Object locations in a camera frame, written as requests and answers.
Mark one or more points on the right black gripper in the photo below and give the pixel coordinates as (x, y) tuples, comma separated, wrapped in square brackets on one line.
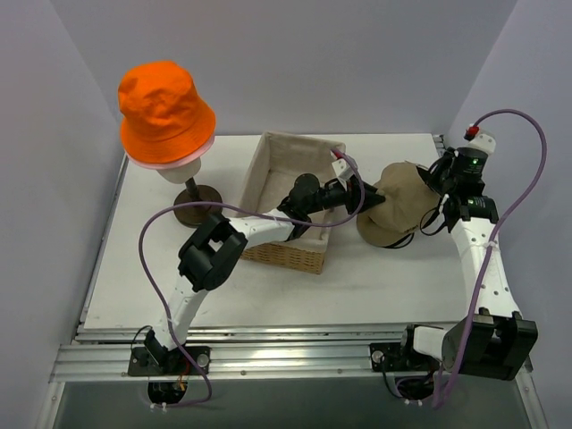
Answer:
[(434, 172)]

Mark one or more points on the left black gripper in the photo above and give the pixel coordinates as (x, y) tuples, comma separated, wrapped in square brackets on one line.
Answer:
[(353, 197)]

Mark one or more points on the beige cap with R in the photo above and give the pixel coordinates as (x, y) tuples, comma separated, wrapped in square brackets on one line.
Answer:
[(408, 202)]

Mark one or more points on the black cap with R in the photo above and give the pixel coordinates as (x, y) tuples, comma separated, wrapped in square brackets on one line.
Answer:
[(402, 242)]

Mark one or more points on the pink hat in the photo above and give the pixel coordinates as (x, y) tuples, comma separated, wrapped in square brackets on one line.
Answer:
[(195, 155)]

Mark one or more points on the orange hat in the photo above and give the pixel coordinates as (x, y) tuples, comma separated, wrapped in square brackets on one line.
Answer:
[(163, 116)]

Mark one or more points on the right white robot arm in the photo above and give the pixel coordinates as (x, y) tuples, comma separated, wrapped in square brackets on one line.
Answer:
[(493, 340)]

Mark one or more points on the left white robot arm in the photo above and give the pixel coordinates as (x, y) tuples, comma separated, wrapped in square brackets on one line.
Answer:
[(208, 257)]

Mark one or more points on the wicker basket with liner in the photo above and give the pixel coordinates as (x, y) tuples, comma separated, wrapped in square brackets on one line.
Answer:
[(278, 161)]

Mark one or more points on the dark round mannequin stand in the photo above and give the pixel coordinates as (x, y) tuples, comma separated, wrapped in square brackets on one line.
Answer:
[(192, 216)]

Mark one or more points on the cream mannequin head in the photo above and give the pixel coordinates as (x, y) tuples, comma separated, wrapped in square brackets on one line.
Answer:
[(182, 173)]

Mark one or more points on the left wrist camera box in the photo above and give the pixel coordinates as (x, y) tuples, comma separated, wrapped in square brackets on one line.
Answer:
[(344, 166)]

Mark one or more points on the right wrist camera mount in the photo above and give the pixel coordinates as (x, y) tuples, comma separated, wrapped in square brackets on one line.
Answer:
[(480, 139)]

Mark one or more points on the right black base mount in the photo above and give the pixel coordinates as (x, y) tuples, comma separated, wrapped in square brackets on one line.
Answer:
[(407, 375)]

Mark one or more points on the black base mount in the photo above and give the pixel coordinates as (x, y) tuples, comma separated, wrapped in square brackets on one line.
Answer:
[(407, 375), (141, 364)]

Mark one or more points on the aluminium rail frame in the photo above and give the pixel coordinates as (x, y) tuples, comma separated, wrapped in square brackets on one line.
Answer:
[(288, 349)]

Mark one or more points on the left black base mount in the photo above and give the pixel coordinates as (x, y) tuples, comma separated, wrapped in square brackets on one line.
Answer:
[(141, 364)]

